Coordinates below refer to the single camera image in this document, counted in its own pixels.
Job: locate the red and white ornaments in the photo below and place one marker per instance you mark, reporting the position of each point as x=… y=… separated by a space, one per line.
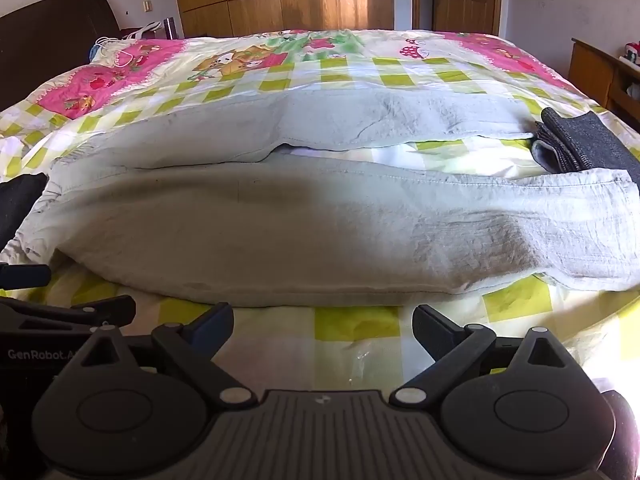
x=632 y=51

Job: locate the black cloth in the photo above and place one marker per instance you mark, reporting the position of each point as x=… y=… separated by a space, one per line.
x=20 y=205

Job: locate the folded dark grey pants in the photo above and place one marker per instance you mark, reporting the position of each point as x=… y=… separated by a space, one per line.
x=585 y=140

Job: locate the wooden bedside shelf unit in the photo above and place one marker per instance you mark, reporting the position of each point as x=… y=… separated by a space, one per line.
x=590 y=72

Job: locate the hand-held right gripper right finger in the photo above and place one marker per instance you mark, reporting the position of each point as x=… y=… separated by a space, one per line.
x=434 y=330

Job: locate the light grey pants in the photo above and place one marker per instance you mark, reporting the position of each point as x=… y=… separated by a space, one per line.
x=250 y=220

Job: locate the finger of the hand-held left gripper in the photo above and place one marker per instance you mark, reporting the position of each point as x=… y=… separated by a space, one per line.
x=107 y=307
x=25 y=276

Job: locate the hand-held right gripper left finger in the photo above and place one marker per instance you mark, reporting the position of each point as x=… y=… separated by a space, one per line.
x=212 y=329

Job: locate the dark brown headboard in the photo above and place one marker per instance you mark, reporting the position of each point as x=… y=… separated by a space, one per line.
x=50 y=35

